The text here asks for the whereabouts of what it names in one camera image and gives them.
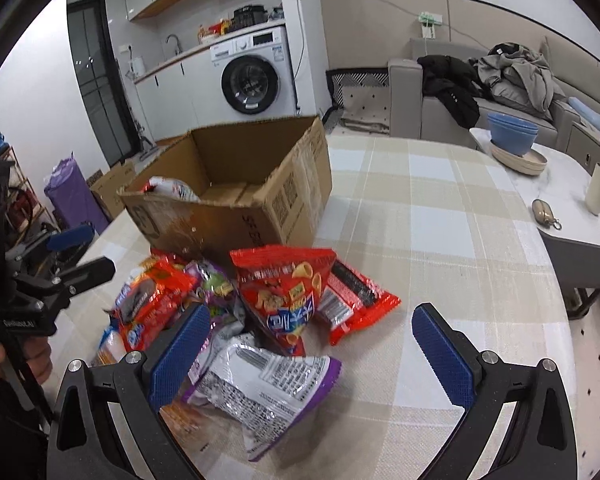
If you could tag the wooden shoe rack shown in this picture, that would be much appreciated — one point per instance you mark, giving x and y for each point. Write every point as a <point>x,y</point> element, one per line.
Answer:
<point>27,210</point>

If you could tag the chrome faucet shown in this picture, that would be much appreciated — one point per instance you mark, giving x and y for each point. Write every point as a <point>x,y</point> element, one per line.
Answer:
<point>174,42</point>

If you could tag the small gold pouch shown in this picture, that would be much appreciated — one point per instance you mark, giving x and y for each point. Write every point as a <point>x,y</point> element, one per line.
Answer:
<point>544,212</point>

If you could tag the pile of red yellow packets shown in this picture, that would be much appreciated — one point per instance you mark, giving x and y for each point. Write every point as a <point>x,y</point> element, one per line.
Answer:
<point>215,31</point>

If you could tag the black white patterned cushion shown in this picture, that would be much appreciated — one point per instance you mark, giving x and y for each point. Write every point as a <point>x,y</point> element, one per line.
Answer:
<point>360,100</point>

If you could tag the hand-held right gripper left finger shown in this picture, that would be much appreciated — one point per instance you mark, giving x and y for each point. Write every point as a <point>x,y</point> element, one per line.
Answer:
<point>180,355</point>

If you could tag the grey jacket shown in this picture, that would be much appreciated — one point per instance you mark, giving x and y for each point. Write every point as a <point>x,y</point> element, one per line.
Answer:
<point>520,80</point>

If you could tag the silver purple snack bag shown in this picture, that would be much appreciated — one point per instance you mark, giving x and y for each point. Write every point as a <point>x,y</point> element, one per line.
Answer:
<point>265,385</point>

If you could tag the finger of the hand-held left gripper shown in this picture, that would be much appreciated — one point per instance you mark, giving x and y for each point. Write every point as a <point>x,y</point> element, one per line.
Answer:
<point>87,271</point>
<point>70,237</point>

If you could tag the dark glass door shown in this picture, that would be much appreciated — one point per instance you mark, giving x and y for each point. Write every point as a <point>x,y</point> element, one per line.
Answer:
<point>100,85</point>

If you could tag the black countertop appliance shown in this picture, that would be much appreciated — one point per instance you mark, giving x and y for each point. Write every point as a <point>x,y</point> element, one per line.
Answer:
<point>250,17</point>

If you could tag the light blue cushion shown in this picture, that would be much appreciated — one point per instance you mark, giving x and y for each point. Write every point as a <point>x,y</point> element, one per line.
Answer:
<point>585,110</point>

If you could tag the clear orange wafer packet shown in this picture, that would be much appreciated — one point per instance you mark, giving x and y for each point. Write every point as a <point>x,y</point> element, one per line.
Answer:
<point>112,345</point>

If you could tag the stacked blue bowls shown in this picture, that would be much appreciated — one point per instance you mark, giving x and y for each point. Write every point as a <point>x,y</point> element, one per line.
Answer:
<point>512,135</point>

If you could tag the beige sofa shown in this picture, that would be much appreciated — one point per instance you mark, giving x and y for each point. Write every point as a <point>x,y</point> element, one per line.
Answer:
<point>570,125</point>

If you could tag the black jacket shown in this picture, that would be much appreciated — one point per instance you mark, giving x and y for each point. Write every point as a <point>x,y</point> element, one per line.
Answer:
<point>450,85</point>

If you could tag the white marble side table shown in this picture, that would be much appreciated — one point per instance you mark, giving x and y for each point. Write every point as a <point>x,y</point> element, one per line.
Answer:
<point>570,240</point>

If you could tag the white snack bag red print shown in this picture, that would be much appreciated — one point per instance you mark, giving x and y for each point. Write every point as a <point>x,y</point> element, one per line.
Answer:
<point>172,189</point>

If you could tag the white washing machine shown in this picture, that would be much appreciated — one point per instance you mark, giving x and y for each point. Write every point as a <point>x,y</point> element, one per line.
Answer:
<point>255,75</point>

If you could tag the cardboard box on floor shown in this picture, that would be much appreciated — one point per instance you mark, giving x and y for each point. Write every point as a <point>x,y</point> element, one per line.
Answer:
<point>112,190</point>

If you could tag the purple candy bag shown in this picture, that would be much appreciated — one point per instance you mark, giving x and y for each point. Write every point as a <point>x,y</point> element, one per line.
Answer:
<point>215,285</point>

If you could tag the green white power strip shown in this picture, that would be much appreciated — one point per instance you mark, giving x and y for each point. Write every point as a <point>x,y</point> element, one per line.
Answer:
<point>429,20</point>

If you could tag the person's left forearm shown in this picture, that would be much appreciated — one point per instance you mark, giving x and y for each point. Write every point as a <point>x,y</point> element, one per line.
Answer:
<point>5,435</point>

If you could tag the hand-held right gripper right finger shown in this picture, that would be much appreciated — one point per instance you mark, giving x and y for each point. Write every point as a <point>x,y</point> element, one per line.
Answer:
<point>442,360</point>

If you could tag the beige checked tablecloth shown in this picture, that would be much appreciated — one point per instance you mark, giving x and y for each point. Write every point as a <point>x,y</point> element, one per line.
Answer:
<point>430,210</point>

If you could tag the stacked beige plates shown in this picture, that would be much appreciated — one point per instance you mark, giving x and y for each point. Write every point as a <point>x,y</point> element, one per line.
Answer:
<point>522,162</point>

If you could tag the small white appliance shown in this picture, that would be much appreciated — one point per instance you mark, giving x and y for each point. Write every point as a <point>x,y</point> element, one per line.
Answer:
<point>137,66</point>

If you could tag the brown cardboard box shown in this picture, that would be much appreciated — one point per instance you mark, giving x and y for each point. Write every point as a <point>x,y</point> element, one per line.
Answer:
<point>260,210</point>

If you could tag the person's left hand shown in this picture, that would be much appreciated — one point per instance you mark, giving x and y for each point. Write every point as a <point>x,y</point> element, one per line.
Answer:
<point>37,364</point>

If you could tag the red cookie packet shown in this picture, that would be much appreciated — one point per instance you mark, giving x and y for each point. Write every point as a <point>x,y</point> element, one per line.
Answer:
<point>155,295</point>

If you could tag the red packet with black window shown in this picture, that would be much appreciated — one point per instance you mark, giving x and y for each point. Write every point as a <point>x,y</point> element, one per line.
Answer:
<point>352,305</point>

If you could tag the red cone chips bag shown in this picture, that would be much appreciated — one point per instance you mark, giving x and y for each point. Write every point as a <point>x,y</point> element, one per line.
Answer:
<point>275,295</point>

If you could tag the white lower cabinet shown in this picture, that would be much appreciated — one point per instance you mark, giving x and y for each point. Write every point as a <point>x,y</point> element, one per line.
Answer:
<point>175,95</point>

